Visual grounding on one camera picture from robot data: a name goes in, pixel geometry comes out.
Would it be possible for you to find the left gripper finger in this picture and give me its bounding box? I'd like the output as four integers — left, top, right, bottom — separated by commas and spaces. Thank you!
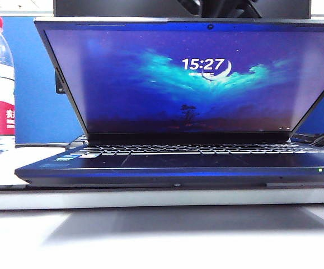
201, 0, 263, 19
175, 0, 204, 16

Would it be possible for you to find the black Hasee laptop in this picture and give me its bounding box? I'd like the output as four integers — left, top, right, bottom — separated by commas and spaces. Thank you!
15, 16, 324, 187

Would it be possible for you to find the black ASUS monitor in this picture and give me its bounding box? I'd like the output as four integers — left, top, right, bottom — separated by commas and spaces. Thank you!
53, 0, 311, 95

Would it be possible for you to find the blue partition panel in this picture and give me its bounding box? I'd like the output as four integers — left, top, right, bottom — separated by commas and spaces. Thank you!
1, 16, 324, 145

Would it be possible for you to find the black laptop power cable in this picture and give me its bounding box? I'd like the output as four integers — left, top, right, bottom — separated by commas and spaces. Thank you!
292, 133, 324, 149

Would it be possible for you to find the grey table edge rail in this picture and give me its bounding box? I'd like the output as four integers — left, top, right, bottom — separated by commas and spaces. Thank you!
0, 180, 324, 211

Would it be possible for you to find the black keyboard cable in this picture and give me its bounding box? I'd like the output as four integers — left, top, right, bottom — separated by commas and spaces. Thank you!
15, 142, 70, 149

